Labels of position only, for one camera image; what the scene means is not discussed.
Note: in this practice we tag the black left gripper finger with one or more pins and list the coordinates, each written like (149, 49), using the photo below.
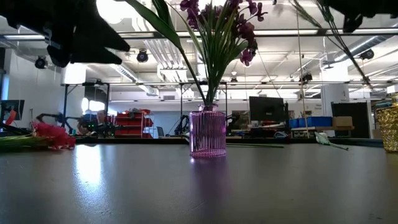
(93, 57)
(96, 28)

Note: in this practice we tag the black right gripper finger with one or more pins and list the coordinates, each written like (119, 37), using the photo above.
(353, 23)

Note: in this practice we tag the red flower bunch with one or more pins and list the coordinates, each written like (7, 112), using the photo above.
(53, 133)

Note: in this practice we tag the purple flower bunch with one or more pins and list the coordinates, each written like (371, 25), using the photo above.
(245, 31)

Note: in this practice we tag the white tulip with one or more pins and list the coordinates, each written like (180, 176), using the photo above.
(321, 138)

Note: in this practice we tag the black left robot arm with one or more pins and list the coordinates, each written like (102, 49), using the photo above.
(7, 7)

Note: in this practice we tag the black background robot arm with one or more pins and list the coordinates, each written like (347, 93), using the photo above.
(46, 117)
(183, 124)

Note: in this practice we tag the yellow glass vase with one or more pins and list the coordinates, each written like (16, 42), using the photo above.
(388, 127)

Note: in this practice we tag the pink ribbed glass vase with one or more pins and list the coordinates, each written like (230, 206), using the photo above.
(207, 133)

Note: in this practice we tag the person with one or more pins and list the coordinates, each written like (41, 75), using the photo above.
(99, 117)

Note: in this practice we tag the red storage shelf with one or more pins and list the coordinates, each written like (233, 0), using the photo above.
(130, 119)

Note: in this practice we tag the dark monitor with stand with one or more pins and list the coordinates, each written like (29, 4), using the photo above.
(15, 107)

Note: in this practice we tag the black cabinet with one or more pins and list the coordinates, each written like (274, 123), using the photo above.
(360, 118)

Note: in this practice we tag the brown cardboard box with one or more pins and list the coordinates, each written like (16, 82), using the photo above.
(342, 121)

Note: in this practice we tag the blue storage bins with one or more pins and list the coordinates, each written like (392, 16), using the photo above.
(314, 121)

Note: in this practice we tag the wooden workbench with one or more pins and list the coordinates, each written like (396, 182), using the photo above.
(311, 128)

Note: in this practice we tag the black computer monitor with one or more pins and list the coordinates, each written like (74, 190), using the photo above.
(266, 109)

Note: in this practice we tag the black table mat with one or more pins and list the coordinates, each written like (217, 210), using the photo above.
(199, 193)

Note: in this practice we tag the black ceiling camera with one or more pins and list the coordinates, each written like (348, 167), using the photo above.
(40, 63)
(367, 54)
(142, 56)

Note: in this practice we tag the black metal frame rig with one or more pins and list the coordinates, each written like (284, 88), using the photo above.
(65, 109)

